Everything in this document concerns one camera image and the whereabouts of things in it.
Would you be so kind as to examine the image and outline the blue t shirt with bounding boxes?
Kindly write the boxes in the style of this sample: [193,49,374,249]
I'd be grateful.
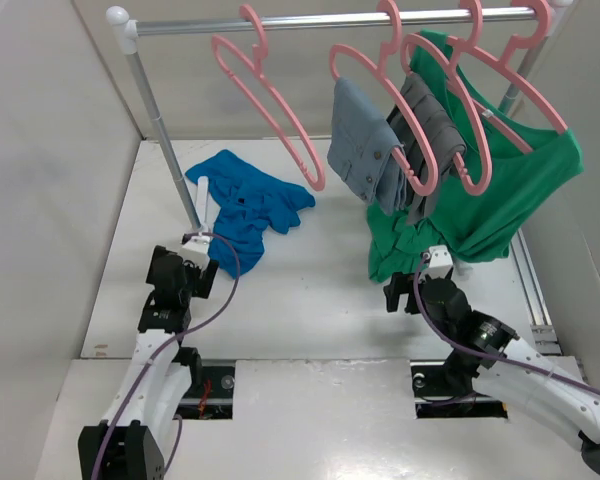
[185,150,316,277]

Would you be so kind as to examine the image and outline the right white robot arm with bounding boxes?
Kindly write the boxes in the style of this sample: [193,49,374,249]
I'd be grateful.
[383,273,600,476]

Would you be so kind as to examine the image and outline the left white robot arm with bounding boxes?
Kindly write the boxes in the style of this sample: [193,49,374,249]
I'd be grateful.
[78,236,218,479]

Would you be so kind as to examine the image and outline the green t shirt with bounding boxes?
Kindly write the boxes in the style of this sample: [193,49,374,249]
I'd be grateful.
[367,48,583,283]

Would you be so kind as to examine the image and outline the pink hanger with jeans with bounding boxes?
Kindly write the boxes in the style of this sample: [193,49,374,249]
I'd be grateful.
[329,0,438,196]

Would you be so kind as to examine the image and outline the pink hanger with grey trousers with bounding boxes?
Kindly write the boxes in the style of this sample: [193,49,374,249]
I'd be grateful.
[400,0,492,196]

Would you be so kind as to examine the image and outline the pink hanger with green shirt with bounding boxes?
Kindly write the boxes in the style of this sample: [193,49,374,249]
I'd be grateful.
[447,0,567,154]

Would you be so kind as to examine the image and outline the light blue denim shorts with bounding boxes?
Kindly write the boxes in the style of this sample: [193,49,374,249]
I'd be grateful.
[327,76,406,215]

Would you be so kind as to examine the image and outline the grey folded trousers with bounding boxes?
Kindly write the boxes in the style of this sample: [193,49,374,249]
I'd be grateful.
[387,73,466,225]

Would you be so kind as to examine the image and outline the silver clothes rack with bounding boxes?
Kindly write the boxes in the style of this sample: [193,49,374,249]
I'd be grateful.
[106,1,571,233]

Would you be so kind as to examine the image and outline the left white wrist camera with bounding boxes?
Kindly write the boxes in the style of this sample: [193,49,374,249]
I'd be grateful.
[178,233,210,271]

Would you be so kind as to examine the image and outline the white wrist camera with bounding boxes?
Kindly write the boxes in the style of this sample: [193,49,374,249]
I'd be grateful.
[423,245,454,278]
[178,233,210,271]

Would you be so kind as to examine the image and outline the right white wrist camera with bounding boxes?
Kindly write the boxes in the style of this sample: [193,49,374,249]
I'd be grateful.
[423,245,454,278]

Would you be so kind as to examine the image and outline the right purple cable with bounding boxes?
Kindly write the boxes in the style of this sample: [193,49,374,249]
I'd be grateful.
[412,252,600,407]

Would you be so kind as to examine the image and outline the purple cable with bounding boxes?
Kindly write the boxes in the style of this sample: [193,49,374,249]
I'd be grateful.
[88,230,242,480]
[412,252,600,407]

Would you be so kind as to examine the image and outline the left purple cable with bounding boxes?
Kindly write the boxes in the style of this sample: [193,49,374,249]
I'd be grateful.
[88,230,242,480]

